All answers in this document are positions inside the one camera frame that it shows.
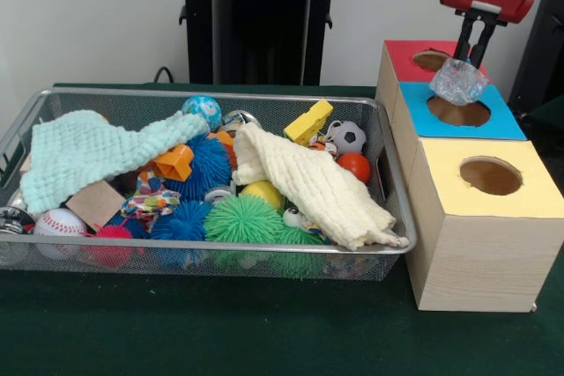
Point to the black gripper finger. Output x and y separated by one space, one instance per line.
484 41
464 37

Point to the clear plastic toy packet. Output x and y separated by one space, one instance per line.
458 83

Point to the mint knitted cloth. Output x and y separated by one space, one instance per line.
79 151

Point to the wooden box with three holes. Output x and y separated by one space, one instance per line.
484 261

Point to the small soccer ball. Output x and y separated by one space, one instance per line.
350 138

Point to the orange-red smooth ball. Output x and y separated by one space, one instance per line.
354 167

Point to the yellow toy block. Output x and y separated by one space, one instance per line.
308 123

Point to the cream knitted cloth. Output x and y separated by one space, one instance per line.
308 173

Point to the globe print ball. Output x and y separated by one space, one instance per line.
202 112

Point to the blue spiky rubber ball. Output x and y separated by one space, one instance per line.
183 222
209 160

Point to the green spiky rubber ball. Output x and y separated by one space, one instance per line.
242 219

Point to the dark green table cloth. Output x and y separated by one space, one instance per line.
220 332

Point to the white baseball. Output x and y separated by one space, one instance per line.
59 223

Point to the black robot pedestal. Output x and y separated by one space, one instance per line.
264 32

